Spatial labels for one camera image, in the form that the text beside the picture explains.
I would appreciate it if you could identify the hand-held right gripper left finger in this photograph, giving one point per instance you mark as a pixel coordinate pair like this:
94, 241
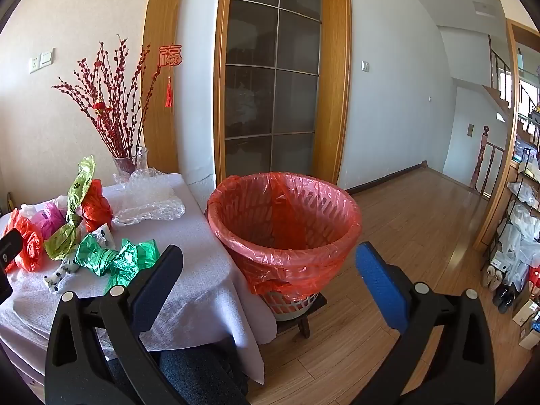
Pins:
162, 280

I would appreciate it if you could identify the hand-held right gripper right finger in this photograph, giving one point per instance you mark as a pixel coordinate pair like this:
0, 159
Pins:
379, 287

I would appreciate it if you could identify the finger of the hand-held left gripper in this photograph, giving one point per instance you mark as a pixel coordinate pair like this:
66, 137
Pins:
9, 247

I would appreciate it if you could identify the red plastic bag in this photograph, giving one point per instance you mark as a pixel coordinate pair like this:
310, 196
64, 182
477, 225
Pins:
95, 211
29, 244

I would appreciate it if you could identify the pink plastic bag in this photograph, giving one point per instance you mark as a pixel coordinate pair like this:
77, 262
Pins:
48, 221

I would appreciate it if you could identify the green gold foil wrapper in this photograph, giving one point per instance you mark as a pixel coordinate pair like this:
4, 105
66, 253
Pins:
63, 236

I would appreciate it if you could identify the clear plastic wrap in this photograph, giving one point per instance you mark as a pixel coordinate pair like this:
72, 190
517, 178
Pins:
147, 202

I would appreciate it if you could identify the trash basket with red liner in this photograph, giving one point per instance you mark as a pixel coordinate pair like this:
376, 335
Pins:
261, 219

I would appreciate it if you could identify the white tablecloth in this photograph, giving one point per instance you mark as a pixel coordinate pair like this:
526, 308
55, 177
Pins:
202, 270

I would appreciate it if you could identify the white black-spotted wrapper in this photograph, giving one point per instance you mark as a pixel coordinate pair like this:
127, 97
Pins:
59, 276

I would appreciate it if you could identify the dark wooden stool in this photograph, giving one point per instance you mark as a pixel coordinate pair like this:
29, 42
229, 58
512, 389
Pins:
314, 308

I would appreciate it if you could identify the person's dark trouser leg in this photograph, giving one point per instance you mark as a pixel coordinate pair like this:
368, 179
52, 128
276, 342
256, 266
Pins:
198, 371

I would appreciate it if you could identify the clear glass vase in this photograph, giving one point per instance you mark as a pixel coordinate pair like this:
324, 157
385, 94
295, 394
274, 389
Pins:
128, 162

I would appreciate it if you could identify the black shoes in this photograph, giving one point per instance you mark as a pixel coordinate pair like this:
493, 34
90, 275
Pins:
505, 297

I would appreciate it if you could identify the black metal shelf rack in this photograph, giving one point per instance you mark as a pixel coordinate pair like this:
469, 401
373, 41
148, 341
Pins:
517, 228

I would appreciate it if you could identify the cardboard box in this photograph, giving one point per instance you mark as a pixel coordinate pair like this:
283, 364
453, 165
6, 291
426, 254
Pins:
527, 322

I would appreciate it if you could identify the small red lantern ornament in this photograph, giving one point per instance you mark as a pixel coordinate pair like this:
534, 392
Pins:
99, 106

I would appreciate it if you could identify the red berry branches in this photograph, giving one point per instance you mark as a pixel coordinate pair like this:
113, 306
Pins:
112, 105

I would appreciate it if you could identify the red hanging knot ornament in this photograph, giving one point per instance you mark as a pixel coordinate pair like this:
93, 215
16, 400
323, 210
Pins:
169, 57

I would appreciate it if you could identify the wooden staircase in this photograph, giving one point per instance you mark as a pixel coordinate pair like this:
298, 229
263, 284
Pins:
500, 88

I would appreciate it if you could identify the wooden framed glass door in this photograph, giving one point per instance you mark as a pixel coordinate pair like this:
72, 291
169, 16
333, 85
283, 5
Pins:
274, 71

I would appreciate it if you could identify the wooden stair railing post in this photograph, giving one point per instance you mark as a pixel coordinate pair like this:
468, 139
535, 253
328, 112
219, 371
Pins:
483, 160

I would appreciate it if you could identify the small wall panel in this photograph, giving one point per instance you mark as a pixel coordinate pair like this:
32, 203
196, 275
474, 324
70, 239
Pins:
469, 130

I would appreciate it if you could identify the white wall socket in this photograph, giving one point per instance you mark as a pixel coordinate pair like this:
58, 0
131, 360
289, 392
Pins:
34, 63

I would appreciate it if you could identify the white light switch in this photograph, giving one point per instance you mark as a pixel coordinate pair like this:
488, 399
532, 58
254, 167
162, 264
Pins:
47, 57

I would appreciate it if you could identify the wooden wall trim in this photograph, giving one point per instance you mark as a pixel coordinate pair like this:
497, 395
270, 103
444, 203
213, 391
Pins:
158, 71

